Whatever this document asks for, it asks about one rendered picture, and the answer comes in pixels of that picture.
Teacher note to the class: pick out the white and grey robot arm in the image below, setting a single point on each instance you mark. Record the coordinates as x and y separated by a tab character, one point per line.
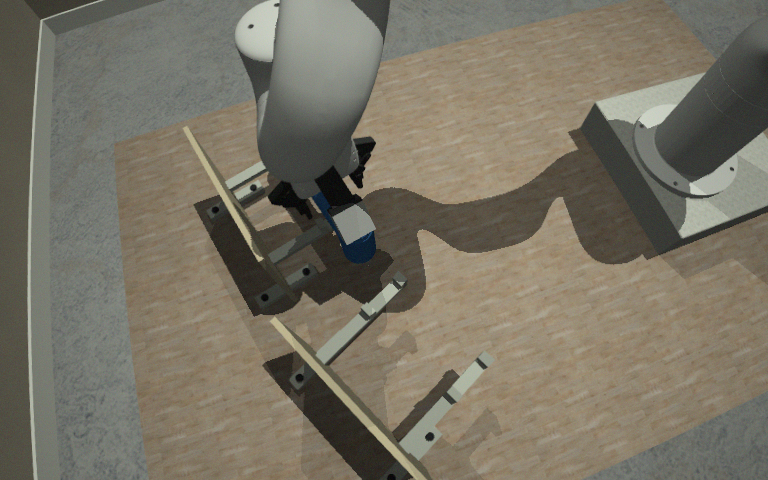
326	59

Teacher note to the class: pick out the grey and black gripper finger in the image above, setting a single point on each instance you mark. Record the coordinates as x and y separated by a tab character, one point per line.
365	146
280	197

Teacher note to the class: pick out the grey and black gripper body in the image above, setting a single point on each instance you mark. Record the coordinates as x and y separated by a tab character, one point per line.
346	164

